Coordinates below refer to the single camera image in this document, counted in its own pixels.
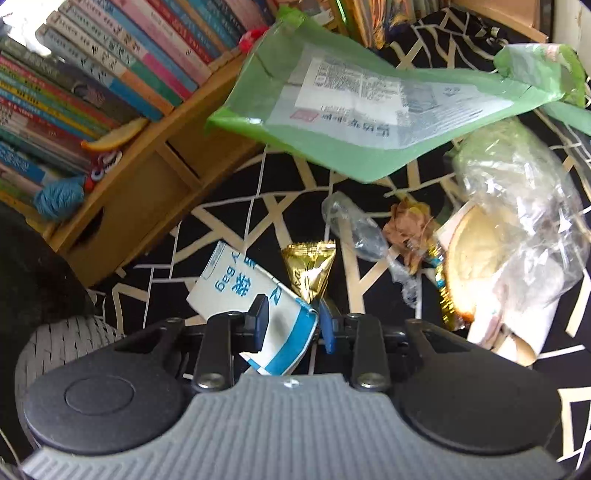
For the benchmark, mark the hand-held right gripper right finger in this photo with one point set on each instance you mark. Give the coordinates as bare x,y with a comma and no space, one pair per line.
326,330

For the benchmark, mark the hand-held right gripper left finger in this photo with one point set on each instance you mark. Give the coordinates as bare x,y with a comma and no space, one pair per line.
261,323

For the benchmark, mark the white and blue paper bag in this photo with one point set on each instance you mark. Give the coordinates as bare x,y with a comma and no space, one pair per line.
231,286

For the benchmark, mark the small clear plastic wrapper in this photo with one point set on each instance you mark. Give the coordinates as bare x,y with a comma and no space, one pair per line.
355,226

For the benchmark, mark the black trash bag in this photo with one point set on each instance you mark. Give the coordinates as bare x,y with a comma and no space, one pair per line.
32,277

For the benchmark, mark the large clear plastic bag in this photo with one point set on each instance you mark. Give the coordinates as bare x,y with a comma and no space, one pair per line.
531,194

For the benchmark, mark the row of upright books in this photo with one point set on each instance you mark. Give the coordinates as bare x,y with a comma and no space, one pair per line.
92,69

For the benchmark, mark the row of thin picture books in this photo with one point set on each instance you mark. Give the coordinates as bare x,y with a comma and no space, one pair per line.
369,18

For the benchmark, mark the gold foil wrapper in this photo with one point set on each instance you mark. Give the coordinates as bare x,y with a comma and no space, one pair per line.
307,272

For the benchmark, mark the black and white patterned cloth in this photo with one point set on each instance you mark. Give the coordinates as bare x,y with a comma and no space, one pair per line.
231,217

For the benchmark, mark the gold and blue candy wrapper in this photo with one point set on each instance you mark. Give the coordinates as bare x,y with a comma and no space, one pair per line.
445,295

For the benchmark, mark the brown crumpled wrapper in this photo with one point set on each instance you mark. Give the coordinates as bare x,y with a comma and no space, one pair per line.
408,226

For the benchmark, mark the wooden desktop bookshelf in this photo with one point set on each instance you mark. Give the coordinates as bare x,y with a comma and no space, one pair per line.
138,203

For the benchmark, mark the green plastic mailer bag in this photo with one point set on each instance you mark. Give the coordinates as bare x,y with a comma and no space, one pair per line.
323,129

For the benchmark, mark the red and white knit toy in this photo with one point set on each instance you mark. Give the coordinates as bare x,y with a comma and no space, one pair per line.
104,168

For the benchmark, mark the blue yarn ball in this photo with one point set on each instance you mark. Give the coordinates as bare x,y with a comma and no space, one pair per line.
60,198

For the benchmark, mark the green plastic strip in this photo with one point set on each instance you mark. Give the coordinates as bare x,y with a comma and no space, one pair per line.
572,117

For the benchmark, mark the wooden easel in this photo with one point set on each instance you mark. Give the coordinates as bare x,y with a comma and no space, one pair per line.
508,21

